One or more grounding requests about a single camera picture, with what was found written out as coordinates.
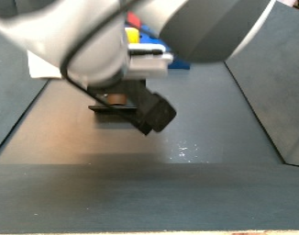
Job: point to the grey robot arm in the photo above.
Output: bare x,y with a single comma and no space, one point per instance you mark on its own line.
100,41

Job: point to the yellow arch block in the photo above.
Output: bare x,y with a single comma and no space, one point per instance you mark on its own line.
133,35

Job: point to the red rectangular block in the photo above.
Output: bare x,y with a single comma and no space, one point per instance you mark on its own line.
134,21

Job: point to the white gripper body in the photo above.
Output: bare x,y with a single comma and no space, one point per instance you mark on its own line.
149,62

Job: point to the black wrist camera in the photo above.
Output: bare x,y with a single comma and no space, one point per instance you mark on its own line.
155,113

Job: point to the black curved stand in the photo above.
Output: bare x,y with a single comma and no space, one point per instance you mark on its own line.
127,87

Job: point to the blue shape sorter block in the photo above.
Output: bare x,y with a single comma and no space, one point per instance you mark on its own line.
147,37

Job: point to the brown cylinder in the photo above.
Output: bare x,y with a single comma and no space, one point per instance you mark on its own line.
117,99

